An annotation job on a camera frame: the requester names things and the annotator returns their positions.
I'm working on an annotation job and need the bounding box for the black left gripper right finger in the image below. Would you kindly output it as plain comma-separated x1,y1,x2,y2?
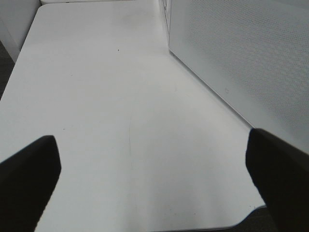
245,129,309,232

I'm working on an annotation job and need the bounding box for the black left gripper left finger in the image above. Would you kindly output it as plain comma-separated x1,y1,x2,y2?
0,135,61,232

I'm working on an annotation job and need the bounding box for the white microwave door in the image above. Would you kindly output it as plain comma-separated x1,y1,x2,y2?
169,0,309,152

